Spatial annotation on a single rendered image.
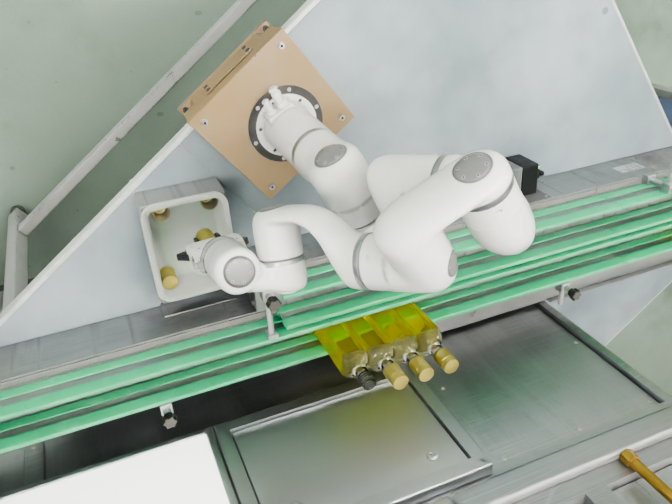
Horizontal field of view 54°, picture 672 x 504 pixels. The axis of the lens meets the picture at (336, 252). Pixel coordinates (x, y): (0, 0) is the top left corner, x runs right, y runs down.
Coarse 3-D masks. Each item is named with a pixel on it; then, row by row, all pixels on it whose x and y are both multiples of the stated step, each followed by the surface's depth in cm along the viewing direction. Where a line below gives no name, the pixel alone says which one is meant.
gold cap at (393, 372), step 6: (390, 366) 131; (396, 366) 131; (384, 372) 131; (390, 372) 130; (396, 372) 129; (402, 372) 129; (390, 378) 129; (396, 378) 128; (402, 378) 128; (396, 384) 129; (402, 384) 129
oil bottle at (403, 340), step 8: (384, 312) 146; (392, 312) 145; (376, 320) 143; (384, 320) 143; (392, 320) 143; (400, 320) 143; (384, 328) 140; (392, 328) 140; (400, 328) 140; (408, 328) 140; (392, 336) 138; (400, 336) 138; (408, 336) 137; (392, 344) 137; (400, 344) 136; (408, 344) 136; (416, 344) 137; (400, 352) 136; (400, 360) 136
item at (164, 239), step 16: (208, 192) 131; (144, 208) 132; (160, 208) 128; (176, 208) 137; (192, 208) 138; (224, 208) 133; (144, 224) 128; (160, 224) 137; (176, 224) 139; (192, 224) 140; (208, 224) 141; (224, 224) 136; (160, 240) 139; (176, 240) 140; (192, 240) 142; (160, 256) 140; (176, 256) 142; (176, 272) 143; (192, 272) 145; (160, 288) 136; (176, 288) 140; (192, 288) 140; (208, 288) 140
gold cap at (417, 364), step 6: (414, 360) 133; (420, 360) 132; (414, 366) 132; (420, 366) 131; (426, 366) 130; (414, 372) 132; (420, 372) 130; (426, 372) 130; (432, 372) 131; (420, 378) 130; (426, 378) 131
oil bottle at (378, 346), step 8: (352, 320) 143; (360, 320) 143; (368, 320) 143; (352, 328) 141; (360, 328) 141; (368, 328) 141; (376, 328) 140; (360, 336) 138; (368, 336) 138; (376, 336) 138; (384, 336) 138; (368, 344) 136; (376, 344) 136; (384, 344) 135; (368, 352) 135; (376, 352) 134; (384, 352) 134; (392, 352) 135; (376, 360) 134; (392, 360) 135; (376, 368) 135
